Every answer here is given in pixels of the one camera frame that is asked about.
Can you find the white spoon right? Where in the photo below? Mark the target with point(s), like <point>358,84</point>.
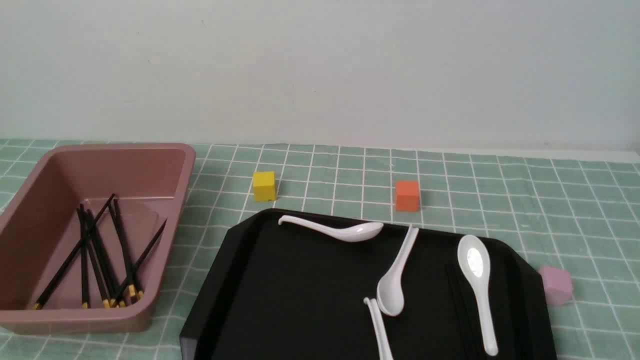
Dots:
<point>474,261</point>

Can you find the yellow cube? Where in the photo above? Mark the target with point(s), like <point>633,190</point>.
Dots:
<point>264,186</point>

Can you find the black plastic tray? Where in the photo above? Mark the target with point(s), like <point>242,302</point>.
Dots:
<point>285,292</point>

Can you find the pink cube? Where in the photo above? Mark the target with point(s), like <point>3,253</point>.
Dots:
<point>558,285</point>

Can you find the pink plastic bin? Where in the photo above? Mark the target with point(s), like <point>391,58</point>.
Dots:
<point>40,228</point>

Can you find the white spoon middle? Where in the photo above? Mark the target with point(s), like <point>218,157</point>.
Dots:
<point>389,291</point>

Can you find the white spoon top left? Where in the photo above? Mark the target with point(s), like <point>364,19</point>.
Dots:
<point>354,234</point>

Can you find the green checkered tablecloth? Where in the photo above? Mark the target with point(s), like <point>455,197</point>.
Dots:
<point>581,216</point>

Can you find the white spoon bottom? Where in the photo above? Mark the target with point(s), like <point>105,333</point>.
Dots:
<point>383,345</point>

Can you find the white spoon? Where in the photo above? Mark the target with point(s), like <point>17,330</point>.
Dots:
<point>389,291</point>
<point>383,345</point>
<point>354,234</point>
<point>474,261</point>

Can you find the black chopstick gold tip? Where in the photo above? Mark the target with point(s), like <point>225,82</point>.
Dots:
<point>132,282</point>
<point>108,273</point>
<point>62,270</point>
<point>84,266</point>
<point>94,260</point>
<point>140,262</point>

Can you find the orange cube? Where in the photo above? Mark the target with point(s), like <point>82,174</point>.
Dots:
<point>407,196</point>

